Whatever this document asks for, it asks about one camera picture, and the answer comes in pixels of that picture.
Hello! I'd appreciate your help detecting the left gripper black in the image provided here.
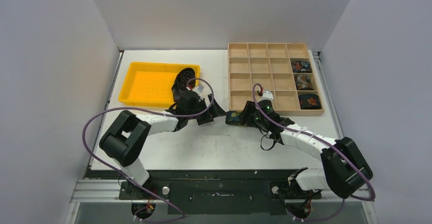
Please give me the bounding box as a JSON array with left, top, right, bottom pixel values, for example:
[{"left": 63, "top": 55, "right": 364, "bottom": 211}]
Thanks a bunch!
[{"left": 187, "top": 94, "right": 226, "bottom": 125}]

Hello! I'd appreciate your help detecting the blue yellow floral tie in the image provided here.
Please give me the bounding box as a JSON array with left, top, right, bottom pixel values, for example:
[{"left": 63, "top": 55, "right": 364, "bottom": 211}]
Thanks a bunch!
[{"left": 225, "top": 110, "right": 242, "bottom": 126}]

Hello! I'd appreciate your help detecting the wooden compartment box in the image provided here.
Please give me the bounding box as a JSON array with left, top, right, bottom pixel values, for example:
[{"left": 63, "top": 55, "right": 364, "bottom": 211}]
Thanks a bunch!
[{"left": 228, "top": 43, "right": 325, "bottom": 116}]

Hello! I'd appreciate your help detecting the yellow plastic tray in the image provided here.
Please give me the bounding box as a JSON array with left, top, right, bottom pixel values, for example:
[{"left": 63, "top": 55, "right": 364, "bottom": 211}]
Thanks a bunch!
[{"left": 118, "top": 62, "right": 200, "bottom": 108}]

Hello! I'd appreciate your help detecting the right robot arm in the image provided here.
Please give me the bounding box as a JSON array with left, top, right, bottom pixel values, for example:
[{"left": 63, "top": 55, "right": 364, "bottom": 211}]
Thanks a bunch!
[{"left": 238, "top": 100, "right": 376, "bottom": 201}]

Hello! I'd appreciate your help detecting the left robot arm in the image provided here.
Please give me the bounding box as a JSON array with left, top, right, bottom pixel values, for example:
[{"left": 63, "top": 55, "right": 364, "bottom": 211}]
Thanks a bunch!
[{"left": 99, "top": 91, "right": 226, "bottom": 199}]

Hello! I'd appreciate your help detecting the black patterned tie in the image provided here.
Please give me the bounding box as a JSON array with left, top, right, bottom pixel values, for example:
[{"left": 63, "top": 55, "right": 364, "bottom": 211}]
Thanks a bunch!
[{"left": 171, "top": 68, "right": 196, "bottom": 102}]

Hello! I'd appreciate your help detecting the rolled tie bottom slot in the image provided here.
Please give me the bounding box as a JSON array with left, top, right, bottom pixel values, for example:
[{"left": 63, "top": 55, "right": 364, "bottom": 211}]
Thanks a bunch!
[{"left": 298, "top": 93, "right": 322, "bottom": 109}]

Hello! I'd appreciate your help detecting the rolled tie slot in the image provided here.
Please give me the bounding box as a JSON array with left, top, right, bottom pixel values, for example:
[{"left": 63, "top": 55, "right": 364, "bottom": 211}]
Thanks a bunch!
[
  {"left": 294, "top": 74, "right": 314, "bottom": 91},
  {"left": 298, "top": 93, "right": 322, "bottom": 109},
  {"left": 291, "top": 60, "right": 312, "bottom": 73}
]

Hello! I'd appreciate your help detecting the rolled tie middle slot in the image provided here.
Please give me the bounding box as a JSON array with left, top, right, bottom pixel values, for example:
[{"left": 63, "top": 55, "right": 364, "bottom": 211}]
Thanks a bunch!
[{"left": 294, "top": 74, "right": 314, "bottom": 91}]

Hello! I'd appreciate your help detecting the rolled tie top slot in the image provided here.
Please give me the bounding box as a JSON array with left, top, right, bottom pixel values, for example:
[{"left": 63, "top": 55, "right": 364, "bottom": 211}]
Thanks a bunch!
[{"left": 291, "top": 60, "right": 312, "bottom": 73}]

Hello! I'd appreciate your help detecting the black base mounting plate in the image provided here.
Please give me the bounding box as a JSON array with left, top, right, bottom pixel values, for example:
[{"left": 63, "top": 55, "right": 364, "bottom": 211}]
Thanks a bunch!
[{"left": 118, "top": 169, "right": 325, "bottom": 216}]

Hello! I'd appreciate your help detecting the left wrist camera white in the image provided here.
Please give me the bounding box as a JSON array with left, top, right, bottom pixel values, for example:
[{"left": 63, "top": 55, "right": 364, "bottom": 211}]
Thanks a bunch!
[{"left": 192, "top": 84, "right": 204, "bottom": 101}]

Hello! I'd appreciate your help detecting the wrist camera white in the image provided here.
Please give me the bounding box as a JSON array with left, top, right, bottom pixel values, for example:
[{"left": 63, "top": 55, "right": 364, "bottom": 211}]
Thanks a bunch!
[
  {"left": 192, "top": 84, "right": 204, "bottom": 101},
  {"left": 258, "top": 90, "right": 274, "bottom": 102}
]

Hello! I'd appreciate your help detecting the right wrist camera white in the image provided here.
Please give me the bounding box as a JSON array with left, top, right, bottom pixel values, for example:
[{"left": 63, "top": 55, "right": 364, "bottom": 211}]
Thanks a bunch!
[{"left": 258, "top": 90, "right": 274, "bottom": 102}]

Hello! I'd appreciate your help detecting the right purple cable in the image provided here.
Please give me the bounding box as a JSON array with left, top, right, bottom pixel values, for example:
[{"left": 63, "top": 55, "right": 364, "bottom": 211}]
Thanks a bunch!
[{"left": 252, "top": 82, "right": 376, "bottom": 222}]

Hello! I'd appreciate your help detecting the purple cable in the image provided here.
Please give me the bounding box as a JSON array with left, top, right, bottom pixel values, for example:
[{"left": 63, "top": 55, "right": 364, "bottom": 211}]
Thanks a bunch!
[
  {"left": 82, "top": 77, "right": 215, "bottom": 224},
  {"left": 252, "top": 82, "right": 376, "bottom": 222}
]

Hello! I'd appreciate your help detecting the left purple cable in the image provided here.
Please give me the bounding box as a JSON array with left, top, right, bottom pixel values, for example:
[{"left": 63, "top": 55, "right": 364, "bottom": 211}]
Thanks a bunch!
[{"left": 82, "top": 77, "right": 215, "bottom": 224}]

